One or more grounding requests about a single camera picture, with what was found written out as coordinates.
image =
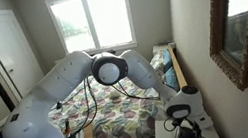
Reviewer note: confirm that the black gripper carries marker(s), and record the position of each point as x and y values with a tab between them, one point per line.
185	121

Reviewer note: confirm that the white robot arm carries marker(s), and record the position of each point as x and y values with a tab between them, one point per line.
64	75

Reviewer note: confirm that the blue pillow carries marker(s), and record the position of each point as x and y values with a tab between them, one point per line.
167	60
170	79

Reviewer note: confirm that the light wooden headboard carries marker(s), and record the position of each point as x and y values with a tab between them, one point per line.
178	70

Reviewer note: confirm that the floral bedspread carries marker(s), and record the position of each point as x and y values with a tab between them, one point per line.
119	123

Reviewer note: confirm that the small white plush ball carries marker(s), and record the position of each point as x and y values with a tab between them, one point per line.
114	95

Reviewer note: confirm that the small white bedside table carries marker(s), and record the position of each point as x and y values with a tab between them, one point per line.
161	47

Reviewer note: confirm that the white framed window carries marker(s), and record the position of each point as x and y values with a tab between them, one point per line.
95	19

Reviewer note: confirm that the white room door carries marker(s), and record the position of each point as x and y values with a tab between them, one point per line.
5	48

